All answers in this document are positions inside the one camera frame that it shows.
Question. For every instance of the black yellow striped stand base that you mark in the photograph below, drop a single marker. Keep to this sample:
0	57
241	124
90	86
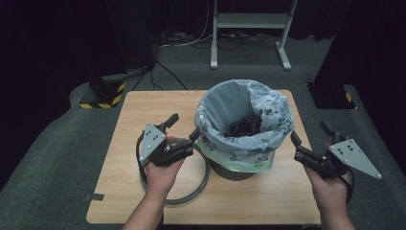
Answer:
105	92

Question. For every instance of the person's right hand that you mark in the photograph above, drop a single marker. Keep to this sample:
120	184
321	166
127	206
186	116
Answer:
332	195

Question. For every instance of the white patterned plastic bag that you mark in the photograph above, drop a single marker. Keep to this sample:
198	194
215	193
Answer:
242	150

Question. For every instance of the grey tape strip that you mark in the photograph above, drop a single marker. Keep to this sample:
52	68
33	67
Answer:
94	197

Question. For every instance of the dark ribbed trash bin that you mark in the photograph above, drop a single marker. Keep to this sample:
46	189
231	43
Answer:
231	174

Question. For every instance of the person's left hand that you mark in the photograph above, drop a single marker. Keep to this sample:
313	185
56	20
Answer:
161	180

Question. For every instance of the dark crumpled waste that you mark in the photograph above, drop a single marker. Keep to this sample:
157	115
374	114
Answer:
245	126

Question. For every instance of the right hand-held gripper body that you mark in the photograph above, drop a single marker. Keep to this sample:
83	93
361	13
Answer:
351	155

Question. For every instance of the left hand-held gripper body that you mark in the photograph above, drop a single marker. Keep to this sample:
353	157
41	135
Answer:
154	143

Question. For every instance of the white metal stand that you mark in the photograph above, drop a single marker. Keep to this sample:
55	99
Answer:
252	19

